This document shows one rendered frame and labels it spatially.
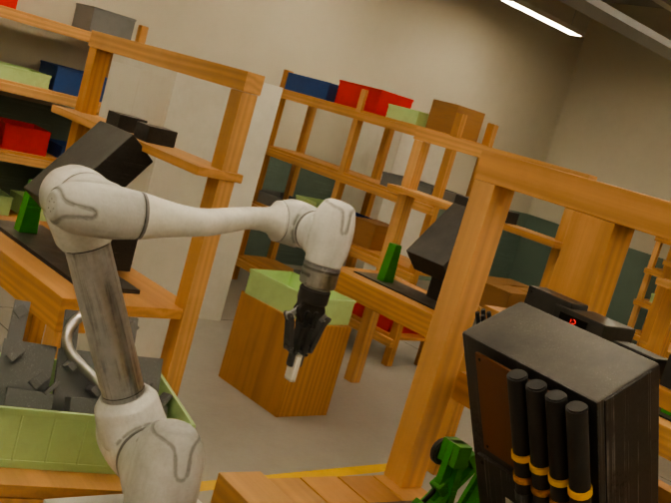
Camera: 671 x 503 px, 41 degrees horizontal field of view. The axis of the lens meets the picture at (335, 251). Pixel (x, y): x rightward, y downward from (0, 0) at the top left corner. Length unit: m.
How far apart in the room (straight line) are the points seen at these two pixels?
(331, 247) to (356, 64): 8.97
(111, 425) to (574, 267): 1.23
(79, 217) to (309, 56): 8.77
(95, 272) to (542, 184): 1.23
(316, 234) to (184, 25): 7.52
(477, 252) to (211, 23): 7.26
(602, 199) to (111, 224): 1.25
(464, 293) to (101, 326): 1.13
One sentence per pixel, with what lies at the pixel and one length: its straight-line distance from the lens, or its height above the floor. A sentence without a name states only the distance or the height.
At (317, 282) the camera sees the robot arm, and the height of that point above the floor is 1.53.
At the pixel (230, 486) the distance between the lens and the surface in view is 2.49.
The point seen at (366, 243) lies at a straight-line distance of 8.00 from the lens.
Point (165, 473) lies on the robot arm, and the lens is 2.00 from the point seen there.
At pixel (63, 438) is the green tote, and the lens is 2.57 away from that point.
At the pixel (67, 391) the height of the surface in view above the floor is 0.92.
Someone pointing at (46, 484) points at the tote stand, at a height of 0.79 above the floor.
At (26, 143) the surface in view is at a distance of 8.33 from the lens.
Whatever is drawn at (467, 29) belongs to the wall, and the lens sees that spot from 12.30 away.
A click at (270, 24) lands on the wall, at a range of 10.10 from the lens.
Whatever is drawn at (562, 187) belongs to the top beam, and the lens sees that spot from 2.49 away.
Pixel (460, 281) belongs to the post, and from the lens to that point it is 2.69.
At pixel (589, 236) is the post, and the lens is 2.41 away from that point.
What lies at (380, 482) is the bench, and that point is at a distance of 2.85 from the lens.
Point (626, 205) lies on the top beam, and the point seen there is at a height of 1.90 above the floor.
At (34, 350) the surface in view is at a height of 1.02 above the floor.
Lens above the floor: 1.92
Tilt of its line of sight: 8 degrees down
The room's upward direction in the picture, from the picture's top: 16 degrees clockwise
